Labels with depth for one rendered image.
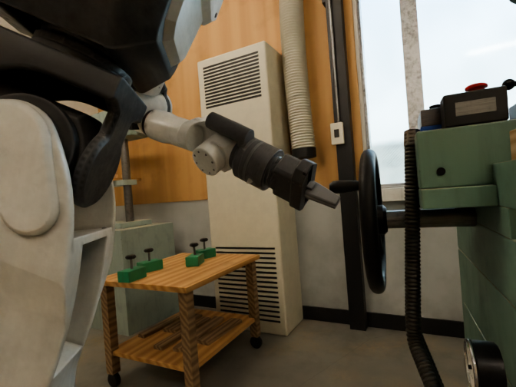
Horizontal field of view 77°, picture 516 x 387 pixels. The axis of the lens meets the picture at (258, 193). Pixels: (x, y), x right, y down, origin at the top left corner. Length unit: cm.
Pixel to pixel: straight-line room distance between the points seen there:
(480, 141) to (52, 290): 58
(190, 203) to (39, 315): 232
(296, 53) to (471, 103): 169
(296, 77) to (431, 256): 132
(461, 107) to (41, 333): 62
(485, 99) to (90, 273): 61
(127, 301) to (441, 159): 216
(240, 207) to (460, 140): 166
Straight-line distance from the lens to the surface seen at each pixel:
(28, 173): 40
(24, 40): 46
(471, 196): 55
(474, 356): 47
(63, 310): 43
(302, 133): 205
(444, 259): 213
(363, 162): 62
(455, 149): 57
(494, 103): 59
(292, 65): 216
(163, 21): 43
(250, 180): 62
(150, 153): 300
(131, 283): 159
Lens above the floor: 88
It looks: level
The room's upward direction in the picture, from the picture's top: 4 degrees counter-clockwise
